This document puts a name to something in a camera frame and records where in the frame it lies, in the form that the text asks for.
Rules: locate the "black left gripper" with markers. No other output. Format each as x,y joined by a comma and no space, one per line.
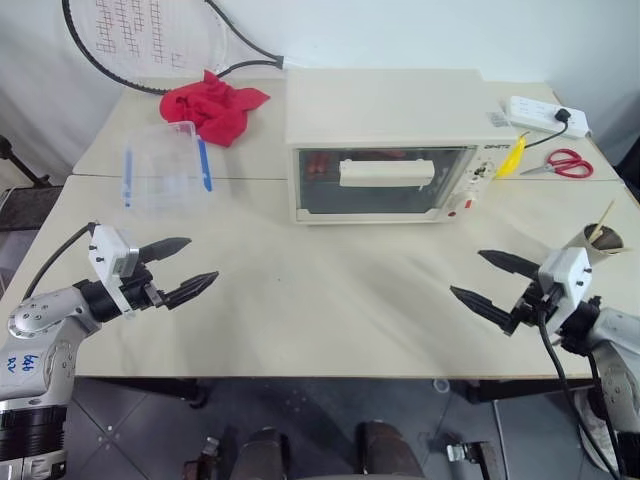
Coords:
142,292

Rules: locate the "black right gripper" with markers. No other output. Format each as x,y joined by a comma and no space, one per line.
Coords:
530,306

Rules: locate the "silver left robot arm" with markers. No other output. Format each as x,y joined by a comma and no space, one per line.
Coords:
35,315

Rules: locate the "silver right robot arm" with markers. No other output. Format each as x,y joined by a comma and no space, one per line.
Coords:
617,330

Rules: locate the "cream toaster oven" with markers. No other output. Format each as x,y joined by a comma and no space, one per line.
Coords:
380,110

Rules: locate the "brown paper cup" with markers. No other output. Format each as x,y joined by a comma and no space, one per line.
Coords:
581,241

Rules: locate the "clear plastic box blue latches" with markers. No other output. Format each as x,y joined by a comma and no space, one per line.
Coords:
160,170

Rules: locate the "wooden stick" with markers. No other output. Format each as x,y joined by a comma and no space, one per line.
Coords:
602,220

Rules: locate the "yellow plastic strip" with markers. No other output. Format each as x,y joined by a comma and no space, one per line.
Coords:
512,157

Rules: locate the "red cloth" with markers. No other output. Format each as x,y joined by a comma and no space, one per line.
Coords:
215,110

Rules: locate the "metal caster wheel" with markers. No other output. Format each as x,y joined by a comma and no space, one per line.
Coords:
462,452

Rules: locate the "white power strip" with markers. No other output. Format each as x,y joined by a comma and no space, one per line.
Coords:
530,112

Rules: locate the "black power plug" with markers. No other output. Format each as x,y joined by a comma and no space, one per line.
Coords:
561,116

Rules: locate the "black stand leg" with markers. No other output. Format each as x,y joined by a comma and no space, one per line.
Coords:
20,165

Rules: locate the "dark rounded shape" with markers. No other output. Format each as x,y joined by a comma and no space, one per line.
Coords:
260,455
387,450

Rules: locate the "black tennis racket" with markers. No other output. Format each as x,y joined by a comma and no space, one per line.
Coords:
278,61

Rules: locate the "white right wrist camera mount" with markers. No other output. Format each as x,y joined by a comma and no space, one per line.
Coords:
567,267

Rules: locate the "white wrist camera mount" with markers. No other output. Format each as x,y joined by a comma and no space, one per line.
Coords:
567,267
107,245

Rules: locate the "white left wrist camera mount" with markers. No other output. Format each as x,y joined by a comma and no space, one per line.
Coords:
107,245

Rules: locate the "black table frame bar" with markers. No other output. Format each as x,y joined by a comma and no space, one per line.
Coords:
520,389

